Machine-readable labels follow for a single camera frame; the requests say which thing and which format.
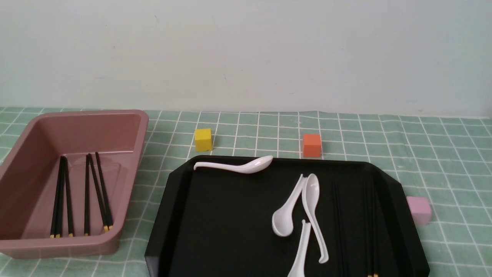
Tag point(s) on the white spoon at bottom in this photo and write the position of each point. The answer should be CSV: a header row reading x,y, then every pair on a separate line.
x,y
297,269

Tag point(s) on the black chopstick in bin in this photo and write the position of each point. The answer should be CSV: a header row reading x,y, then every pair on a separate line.
x,y
107,206
54,214
70,223
98,194
87,213
61,183

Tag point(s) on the black chopstick on tray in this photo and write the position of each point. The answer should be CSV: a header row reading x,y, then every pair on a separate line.
x,y
340,236

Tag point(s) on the white spoon at tray top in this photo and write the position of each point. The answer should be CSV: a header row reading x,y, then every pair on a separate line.
x,y
251,167

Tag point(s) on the black plastic tray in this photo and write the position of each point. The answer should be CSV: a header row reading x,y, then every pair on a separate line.
x,y
218,223

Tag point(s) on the white spoon bowl down left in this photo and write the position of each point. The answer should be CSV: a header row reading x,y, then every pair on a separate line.
x,y
282,218

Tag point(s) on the white spoon bowl up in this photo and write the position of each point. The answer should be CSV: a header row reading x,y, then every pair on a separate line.
x,y
310,197

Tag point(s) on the yellow cube block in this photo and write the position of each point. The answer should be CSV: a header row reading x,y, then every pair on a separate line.
x,y
203,140

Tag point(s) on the pink cube block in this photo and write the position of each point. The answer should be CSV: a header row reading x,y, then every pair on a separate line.
x,y
420,208

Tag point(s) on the green checkered tablecloth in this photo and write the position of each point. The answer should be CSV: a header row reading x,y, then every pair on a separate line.
x,y
446,160

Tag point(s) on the orange cube block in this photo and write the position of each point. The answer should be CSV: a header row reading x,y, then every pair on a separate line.
x,y
312,145

